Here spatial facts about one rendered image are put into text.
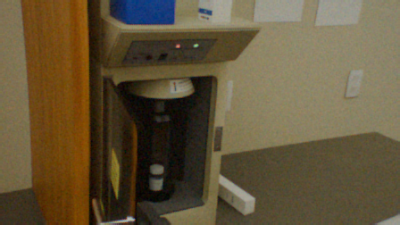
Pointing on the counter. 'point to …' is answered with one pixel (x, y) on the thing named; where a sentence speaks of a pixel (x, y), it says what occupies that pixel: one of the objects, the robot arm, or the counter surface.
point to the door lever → (104, 214)
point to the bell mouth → (161, 87)
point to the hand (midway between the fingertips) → (151, 223)
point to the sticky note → (114, 173)
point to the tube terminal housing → (205, 214)
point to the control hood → (189, 30)
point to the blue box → (144, 12)
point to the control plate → (142, 48)
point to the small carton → (215, 11)
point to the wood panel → (59, 107)
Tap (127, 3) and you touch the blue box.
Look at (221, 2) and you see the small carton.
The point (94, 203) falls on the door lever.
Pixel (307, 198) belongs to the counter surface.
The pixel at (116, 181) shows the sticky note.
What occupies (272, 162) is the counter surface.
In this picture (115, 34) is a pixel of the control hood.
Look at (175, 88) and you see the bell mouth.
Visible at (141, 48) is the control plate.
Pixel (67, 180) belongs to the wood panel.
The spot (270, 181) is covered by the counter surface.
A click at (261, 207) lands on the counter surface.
